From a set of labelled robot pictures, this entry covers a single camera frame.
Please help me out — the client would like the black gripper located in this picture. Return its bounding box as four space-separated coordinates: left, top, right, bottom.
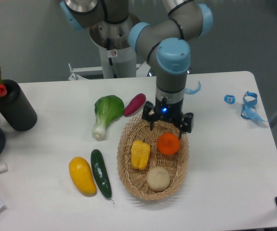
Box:
142 94 194 139

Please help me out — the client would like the green bok choy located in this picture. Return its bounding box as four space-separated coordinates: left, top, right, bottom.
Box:
92 95 125 141

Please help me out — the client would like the orange fruit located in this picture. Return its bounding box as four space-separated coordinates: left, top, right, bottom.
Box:
157 133 180 155

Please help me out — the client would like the yellow mango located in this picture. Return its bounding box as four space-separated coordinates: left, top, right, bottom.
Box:
69 156 97 196

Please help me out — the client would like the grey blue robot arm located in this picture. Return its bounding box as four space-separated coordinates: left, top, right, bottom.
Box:
60 0 214 133

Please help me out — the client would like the dark green cucumber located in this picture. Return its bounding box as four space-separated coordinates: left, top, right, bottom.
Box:
90 149 114 203

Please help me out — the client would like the blue lanyard ribbon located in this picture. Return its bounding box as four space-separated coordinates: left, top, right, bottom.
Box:
240 91 267 122

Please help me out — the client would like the yellow bell pepper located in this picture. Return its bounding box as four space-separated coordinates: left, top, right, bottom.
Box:
131 140 151 170

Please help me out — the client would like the purple sweet potato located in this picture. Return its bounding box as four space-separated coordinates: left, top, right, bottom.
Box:
124 93 146 116

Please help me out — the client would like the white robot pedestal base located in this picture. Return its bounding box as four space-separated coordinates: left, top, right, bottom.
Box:
67 13 158 81

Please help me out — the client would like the black cylindrical vase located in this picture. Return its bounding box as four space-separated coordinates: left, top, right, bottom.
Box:
0 79 38 131

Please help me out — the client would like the small blue tape roll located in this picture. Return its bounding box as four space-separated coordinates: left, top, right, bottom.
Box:
224 94 236 104

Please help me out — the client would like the blue ribbon strip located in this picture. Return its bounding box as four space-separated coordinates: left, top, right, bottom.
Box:
185 81 201 95

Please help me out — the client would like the beige round bun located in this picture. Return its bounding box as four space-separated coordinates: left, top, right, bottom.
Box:
147 167 170 192

